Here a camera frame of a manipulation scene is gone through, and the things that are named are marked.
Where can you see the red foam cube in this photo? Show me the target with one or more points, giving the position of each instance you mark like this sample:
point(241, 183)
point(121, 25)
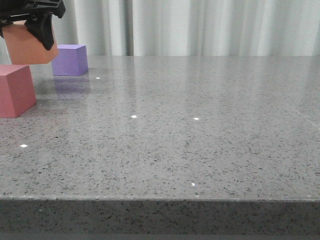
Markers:
point(17, 92)

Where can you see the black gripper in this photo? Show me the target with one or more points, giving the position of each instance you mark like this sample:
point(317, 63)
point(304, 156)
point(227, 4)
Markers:
point(39, 13)

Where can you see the purple foam cube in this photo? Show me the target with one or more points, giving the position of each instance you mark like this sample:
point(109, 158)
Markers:
point(71, 60)

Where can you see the orange foam cube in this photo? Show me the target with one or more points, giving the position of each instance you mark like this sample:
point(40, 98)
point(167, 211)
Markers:
point(24, 48)

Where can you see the white pleated curtain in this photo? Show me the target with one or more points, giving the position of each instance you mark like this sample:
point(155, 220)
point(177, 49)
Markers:
point(192, 27)

